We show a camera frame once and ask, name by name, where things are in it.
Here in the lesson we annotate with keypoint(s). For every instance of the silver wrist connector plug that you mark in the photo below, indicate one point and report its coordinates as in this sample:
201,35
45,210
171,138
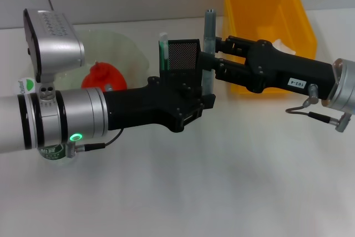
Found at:
313,94
108,87

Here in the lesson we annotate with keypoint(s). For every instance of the green white utility knife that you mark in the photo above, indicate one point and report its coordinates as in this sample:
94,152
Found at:
163,54

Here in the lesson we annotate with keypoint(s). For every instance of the red orange fruit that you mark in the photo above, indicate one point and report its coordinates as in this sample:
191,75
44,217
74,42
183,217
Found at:
97,77

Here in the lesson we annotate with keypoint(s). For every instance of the yellow plastic bin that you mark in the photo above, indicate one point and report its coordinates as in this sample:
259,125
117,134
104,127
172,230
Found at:
249,4

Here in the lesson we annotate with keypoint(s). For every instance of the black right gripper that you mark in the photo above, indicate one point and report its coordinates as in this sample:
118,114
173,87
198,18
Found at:
291,73

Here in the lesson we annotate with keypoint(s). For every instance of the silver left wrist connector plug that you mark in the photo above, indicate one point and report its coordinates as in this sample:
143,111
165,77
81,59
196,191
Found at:
108,87

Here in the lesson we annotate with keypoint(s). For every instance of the grey glitter pen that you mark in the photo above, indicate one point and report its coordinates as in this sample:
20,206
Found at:
209,26

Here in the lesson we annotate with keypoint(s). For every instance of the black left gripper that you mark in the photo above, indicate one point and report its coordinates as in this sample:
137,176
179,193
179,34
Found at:
133,106

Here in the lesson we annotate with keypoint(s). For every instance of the white paper ball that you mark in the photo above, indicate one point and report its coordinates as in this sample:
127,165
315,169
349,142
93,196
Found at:
280,45

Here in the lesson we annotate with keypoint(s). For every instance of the black mesh pen holder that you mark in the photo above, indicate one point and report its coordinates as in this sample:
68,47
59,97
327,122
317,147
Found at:
183,54

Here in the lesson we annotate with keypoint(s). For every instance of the clear green label water bottle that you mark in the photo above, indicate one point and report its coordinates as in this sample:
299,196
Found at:
52,154

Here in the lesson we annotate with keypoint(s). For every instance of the translucent green fruit plate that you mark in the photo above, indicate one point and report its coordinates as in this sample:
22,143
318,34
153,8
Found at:
119,48

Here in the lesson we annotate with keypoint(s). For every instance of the silver right wrist connector plug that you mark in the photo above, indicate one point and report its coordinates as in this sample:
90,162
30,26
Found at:
313,94

